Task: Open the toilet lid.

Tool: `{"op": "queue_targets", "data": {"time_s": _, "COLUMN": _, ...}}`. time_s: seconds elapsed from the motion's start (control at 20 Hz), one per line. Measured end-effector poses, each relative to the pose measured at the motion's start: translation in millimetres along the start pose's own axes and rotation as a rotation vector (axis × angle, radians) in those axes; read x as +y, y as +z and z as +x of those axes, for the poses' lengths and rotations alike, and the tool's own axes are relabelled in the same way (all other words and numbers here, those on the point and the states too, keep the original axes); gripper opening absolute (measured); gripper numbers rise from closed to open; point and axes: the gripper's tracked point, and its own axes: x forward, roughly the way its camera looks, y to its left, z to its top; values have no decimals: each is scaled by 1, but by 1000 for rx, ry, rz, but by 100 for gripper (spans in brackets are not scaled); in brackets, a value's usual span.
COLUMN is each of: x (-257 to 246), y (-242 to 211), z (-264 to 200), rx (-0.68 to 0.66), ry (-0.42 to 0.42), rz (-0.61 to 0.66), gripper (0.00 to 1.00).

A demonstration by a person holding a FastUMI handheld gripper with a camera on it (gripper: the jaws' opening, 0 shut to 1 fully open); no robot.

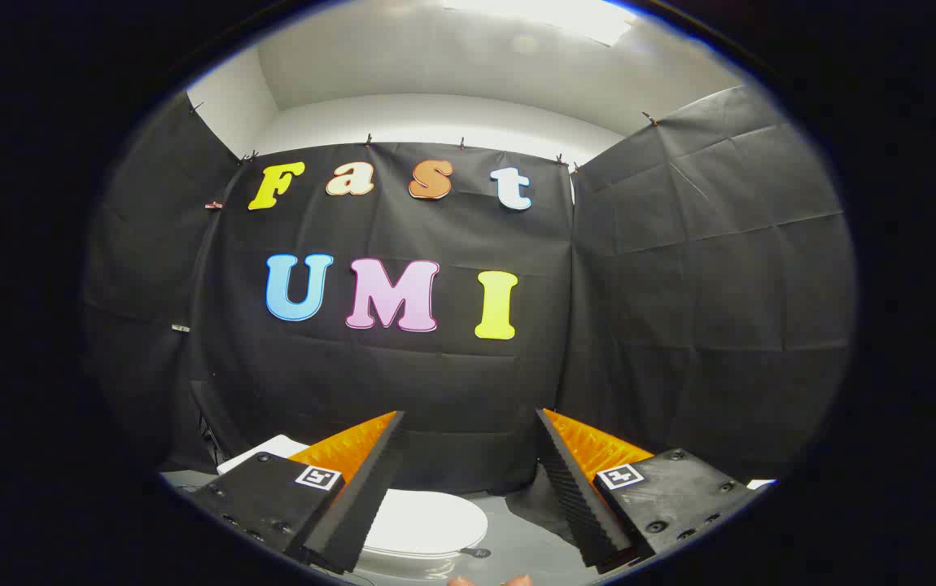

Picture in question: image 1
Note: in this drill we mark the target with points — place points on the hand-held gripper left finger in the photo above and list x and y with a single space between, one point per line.
358 505

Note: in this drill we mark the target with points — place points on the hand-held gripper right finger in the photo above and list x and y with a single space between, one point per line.
578 505

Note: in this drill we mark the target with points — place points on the white toilet lid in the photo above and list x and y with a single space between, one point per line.
427 521

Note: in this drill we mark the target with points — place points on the white toilet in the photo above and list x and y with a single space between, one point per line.
268 449

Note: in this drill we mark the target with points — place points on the black backdrop cloth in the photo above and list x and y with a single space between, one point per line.
452 374

